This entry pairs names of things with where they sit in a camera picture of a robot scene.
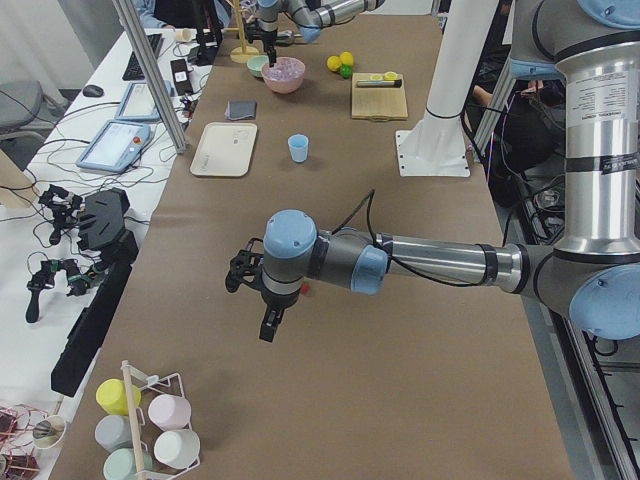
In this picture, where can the computer mouse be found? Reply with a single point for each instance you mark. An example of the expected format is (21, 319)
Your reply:
(92, 91)

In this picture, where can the aluminium frame post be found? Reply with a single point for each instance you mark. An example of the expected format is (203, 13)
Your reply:
(144, 53)

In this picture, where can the white cup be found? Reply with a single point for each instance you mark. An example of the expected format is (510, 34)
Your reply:
(177, 449)

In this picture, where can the teach pendant near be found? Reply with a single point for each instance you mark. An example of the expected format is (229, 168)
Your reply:
(116, 146)

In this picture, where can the yellow lemon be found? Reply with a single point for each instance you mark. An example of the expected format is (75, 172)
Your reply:
(347, 58)
(333, 63)

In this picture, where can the yellow cup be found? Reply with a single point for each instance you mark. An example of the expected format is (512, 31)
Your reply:
(111, 397)

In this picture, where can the wooden stand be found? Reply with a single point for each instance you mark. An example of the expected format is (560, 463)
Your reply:
(245, 51)

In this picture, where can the white wire cup rack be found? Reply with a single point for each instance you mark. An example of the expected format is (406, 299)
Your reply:
(141, 389)

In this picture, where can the yellow lemon lower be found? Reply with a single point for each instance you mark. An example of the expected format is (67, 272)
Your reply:
(347, 58)

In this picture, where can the light blue cup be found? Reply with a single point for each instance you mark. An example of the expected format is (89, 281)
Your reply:
(298, 147)

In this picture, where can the green lime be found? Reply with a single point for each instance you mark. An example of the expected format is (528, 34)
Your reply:
(345, 72)

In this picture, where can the grey cup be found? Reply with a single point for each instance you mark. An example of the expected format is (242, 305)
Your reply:
(113, 432)

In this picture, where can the wooden cutting board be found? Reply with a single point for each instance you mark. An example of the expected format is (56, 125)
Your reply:
(377, 104)

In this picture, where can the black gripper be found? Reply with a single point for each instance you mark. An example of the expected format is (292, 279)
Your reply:
(274, 301)
(266, 40)

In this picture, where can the pink cup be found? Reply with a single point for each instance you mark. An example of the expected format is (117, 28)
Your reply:
(169, 412)

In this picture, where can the teach pendant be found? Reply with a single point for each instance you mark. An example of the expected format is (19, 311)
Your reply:
(137, 104)
(116, 146)

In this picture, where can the grey folded cloth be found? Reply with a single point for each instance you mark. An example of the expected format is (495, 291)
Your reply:
(240, 110)

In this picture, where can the yellow lemon upper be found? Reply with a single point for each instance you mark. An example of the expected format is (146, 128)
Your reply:
(333, 63)

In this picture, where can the pink bowl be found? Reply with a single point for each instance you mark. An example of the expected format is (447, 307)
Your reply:
(288, 87)

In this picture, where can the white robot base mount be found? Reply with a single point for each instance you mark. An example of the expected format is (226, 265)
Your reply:
(436, 145)

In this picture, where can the mint green bowl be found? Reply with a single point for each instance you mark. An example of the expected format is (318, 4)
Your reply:
(255, 65)

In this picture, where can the mint cup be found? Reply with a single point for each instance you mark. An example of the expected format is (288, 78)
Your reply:
(120, 465)

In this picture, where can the pile of clear ice cubes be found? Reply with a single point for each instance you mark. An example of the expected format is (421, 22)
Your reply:
(283, 72)

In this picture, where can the cream rabbit tray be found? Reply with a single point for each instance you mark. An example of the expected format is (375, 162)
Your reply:
(224, 150)

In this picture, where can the teach pendant far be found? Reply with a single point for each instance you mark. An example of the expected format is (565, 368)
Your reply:
(137, 104)

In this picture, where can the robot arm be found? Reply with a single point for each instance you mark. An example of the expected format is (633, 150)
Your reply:
(590, 275)
(310, 17)

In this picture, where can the steel muddler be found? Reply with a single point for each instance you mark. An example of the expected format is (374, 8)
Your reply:
(397, 83)

